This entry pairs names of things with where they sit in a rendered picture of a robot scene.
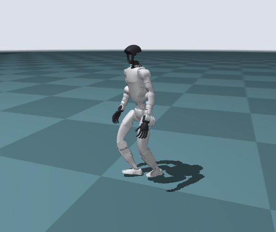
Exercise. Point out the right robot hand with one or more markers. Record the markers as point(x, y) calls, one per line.
point(116, 115)

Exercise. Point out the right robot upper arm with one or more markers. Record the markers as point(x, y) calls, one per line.
point(126, 89)

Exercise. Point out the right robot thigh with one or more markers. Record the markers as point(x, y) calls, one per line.
point(124, 128)

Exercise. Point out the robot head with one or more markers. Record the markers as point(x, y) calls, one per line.
point(132, 50)

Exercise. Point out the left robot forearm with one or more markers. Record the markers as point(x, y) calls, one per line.
point(149, 106)

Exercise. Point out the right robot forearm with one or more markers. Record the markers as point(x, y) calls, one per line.
point(124, 101)

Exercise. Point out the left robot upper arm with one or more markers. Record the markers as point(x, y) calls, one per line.
point(145, 76)

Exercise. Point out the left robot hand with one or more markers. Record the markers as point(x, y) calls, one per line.
point(143, 128)

